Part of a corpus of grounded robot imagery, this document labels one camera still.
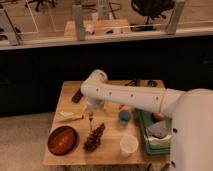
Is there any silver fork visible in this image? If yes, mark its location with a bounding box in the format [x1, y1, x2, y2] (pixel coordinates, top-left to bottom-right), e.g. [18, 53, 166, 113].
[88, 111, 93, 131]

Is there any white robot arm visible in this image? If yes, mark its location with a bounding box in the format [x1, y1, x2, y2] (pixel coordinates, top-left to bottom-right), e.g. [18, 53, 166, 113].
[81, 69, 213, 171]

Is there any black clip object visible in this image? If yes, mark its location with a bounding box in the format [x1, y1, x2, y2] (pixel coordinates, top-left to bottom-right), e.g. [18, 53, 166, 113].
[125, 78, 141, 86]

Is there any blue small cup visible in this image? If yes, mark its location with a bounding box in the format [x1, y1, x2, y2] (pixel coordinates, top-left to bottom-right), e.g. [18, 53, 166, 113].
[118, 110, 131, 125]

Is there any wooden table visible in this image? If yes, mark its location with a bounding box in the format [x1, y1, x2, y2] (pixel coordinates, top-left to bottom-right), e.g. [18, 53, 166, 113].
[43, 81, 169, 166]

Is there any green plastic tray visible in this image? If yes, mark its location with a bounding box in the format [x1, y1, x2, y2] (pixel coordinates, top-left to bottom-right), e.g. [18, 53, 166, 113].
[136, 109, 172, 155]

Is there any yellow banana piece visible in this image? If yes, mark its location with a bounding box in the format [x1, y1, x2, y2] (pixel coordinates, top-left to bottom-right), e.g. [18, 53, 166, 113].
[60, 111, 84, 122]

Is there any brown grape bunch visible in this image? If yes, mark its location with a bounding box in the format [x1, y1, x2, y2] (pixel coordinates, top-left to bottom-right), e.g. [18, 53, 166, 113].
[84, 123, 105, 152]

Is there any wooden background bench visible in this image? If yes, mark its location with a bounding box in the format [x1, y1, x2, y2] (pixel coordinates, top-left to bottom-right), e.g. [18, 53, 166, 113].
[64, 19, 131, 37]

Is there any grey cloth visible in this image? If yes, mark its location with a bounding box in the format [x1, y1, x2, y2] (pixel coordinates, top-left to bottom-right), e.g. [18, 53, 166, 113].
[147, 121, 167, 139]

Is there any red wooden bowl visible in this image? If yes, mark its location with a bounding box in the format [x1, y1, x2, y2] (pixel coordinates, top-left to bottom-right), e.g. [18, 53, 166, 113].
[47, 126, 77, 156]

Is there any black office chair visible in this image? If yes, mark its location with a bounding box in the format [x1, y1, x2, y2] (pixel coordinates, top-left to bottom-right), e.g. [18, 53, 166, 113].
[131, 0, 174, 25]

